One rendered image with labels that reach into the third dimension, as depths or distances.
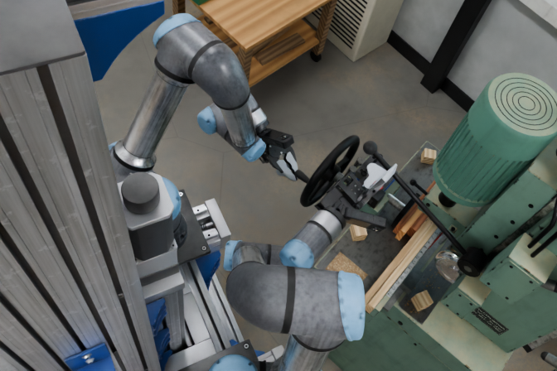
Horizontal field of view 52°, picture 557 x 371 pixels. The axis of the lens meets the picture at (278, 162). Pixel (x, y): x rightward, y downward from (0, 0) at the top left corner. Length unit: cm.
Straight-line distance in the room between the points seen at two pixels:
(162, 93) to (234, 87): 20
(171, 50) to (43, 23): 89
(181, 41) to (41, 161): 83
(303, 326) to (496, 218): 63
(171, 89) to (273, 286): 62
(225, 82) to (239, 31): 127
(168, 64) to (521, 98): 78
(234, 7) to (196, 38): 135
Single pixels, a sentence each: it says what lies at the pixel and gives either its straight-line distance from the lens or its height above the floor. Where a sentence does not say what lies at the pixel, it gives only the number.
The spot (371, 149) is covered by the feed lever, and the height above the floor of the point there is 125.
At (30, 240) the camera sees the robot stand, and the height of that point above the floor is 176.
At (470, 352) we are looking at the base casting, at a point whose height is 80.
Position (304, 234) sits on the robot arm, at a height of 120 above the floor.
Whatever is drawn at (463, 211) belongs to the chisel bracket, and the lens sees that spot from 161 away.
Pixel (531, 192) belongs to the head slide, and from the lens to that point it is 134.
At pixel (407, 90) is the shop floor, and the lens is 325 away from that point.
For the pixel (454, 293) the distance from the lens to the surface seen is 153.
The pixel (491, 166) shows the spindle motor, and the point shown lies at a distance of 132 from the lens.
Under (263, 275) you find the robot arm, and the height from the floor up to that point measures 144.
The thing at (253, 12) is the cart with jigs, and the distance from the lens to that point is 266.
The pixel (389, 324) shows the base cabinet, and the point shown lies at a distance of 185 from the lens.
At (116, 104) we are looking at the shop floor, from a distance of 298.
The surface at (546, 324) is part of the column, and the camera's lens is 160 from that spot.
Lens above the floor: 237
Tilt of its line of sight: 58 degrees down
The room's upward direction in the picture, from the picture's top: 14 degrees clockwise
